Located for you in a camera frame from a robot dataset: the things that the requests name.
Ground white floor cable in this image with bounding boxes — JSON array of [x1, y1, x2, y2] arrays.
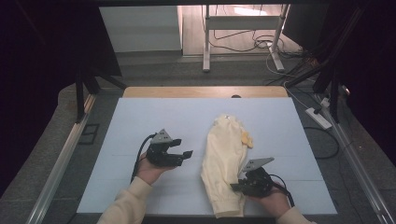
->
[[282, 80, 311, 110]]

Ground black looping floor cable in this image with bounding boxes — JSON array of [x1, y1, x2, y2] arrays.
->
[[303, 126, 341, 160]]

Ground person's right hand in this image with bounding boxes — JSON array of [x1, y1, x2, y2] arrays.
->
[[247, 186, 292, 219]]

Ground aluminium rail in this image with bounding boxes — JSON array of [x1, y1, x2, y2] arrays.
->
[[314, 92, 396, 224], [26, 92, 97, 224]]

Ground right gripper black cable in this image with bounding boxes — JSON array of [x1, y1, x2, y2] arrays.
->
[[269, 174, 296, 209]]

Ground black metal stand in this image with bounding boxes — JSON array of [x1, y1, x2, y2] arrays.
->
[[284, 6, 370, 123], [74, 55, 128, 124]]

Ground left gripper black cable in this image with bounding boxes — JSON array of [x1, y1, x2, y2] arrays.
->
[[130, 133, 157, 184]]

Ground black cable under desk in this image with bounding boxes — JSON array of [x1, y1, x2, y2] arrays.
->
[[207, 29, 283, 54]]

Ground white desk frame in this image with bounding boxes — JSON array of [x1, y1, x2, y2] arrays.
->
[[202, 3, 291, 74]]

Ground light blue table mat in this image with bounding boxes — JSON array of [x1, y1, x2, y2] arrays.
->
[[77, 97, 338, 217]]

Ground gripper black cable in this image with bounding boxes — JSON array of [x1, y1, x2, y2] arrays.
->
[[269, 174, 296, 209], [130, 133, 157, 184]]

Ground dark curtain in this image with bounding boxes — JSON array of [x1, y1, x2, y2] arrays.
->
[[0, 0, 123, 198], [337, 0, 396, 166]]

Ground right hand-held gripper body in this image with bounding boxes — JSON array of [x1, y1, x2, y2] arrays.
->
[[237, 157, 276, 199]]

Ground white cabinet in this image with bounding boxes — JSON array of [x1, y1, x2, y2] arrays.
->
[[98, 6, 183, 53]]

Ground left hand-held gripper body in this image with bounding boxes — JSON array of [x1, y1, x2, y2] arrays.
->
[[145, 128, 185, 168]]

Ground white power strip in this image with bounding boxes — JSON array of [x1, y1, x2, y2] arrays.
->
[[304, 106, 333, 131]]

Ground person's left hand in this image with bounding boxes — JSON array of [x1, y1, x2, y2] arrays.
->
[[135, 153, 177, 187]]

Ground wooden table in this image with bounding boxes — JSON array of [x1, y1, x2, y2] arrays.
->
[[122, 86, 289, 99]]

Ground black floor frame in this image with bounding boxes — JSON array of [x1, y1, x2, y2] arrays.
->
[[78, 123, 101, 146]]

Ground cream baby pants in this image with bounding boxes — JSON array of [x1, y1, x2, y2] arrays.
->
[[200, 113, 255, 219]]

